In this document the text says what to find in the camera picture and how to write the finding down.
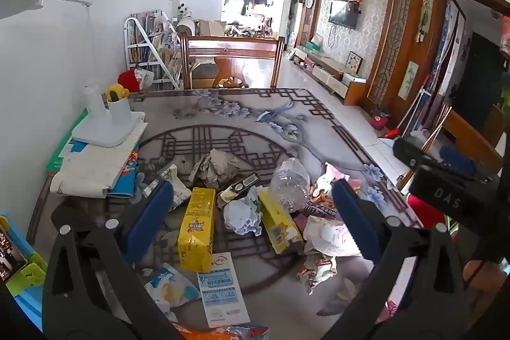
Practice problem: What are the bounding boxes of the yellow toy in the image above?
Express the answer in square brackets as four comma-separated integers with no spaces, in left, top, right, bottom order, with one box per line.
[104,84,129,102]

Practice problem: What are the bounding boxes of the white red wrapper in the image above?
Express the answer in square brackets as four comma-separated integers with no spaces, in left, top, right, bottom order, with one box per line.
[303,214,361,257]

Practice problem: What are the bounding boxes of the green phone stand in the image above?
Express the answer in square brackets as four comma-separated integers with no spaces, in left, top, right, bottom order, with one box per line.
[6,252,48,297]

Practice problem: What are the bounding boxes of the dark small box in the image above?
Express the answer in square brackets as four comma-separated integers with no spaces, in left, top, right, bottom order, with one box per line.
[217,172,261,203]

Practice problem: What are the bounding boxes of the phone with lit screen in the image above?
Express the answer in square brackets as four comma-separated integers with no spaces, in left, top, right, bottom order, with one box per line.
[0,228,28,283]

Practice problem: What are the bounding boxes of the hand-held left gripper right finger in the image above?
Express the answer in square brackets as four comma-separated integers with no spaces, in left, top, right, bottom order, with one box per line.
[319,179,469,340]

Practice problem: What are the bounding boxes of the red plant pot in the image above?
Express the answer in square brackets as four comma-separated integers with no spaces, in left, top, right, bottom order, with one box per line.
[370,107,390,130]

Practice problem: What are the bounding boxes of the wooden chair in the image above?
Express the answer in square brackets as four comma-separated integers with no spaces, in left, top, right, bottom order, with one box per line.
[179,33,285,90]
[420,107,455,155]

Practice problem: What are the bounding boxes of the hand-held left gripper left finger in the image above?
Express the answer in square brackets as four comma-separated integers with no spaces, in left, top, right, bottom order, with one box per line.
[42,180,180,340]

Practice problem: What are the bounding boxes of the crumpled newspaper ball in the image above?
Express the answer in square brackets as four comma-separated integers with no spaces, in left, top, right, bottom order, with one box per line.
[189,149,250,191]

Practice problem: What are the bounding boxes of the white printed leaflet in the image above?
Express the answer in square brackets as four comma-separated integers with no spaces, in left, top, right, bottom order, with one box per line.
[197,252,251,329]

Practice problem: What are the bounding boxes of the green rimmed red trash bin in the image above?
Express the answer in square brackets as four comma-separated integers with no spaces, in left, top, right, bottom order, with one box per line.
[405,194,447,231]

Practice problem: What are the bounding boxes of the wrappers inside basin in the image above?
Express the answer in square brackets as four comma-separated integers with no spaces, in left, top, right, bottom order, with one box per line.
[171,322,272,340]

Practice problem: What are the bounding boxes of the wooden television cabinet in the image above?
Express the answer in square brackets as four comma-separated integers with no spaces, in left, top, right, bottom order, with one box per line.
[293,45,369,105]

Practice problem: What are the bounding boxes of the white blue snack wrapper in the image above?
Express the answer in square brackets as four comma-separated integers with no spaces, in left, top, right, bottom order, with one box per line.
[143,264,202,315]

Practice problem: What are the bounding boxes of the pink bread bag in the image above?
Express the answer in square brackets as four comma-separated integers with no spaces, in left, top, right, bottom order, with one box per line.
[305,162,363,219]

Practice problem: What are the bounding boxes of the wall television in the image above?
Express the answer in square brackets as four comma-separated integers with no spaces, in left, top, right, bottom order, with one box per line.
[329,1,358,30]

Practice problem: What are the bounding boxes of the crumpled brown wrapper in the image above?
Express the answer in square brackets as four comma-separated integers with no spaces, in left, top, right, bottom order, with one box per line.
[297,250,339,295]

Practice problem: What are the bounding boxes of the flower scroll picture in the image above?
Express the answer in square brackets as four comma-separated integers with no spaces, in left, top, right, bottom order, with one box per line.
[400,61,419,98]
[416,0,435,43]

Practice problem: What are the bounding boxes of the torn newspaper piece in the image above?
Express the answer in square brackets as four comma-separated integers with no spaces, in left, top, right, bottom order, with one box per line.
[141,164,193,211]

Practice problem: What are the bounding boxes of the crumpled white paper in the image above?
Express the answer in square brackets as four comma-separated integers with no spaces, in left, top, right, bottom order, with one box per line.
[222,186,264,237]

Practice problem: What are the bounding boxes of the stack of white papers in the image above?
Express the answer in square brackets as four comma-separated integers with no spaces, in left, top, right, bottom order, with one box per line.
[50,123,148,199]

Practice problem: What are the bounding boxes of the red dustpan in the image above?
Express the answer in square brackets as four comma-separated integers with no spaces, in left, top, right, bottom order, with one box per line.
[378,127,403,141]

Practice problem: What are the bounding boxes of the red bag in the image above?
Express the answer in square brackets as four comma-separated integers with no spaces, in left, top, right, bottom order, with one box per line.
[118,70,141,94]

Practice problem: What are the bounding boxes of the yellow carton box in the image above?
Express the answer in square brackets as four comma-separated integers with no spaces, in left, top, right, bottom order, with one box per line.
[257,186,305,255]

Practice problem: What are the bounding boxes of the white desk lamp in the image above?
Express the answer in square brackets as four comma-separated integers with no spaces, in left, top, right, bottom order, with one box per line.
[0,0,146,147]

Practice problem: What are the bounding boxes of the white metal rack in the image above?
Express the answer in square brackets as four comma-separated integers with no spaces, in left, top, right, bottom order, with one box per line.
[124,15,182,90]

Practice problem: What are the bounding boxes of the yellow snack packet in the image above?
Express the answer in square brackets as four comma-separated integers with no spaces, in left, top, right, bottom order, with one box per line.
[177,186,218,273]

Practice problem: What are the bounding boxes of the clear plastic bottle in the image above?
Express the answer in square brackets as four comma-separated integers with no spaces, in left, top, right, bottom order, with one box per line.
[268,157,311,213]

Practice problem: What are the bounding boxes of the blue picture book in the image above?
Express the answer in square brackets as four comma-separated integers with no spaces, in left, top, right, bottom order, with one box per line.
[107,147,141,198]

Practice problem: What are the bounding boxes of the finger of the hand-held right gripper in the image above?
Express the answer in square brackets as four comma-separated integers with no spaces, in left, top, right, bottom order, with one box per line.
[392,137,439,170]
[438,146,492,181]

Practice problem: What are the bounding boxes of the green cutting mat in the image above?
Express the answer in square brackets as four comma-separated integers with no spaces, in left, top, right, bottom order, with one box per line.
[46,109,90,173]

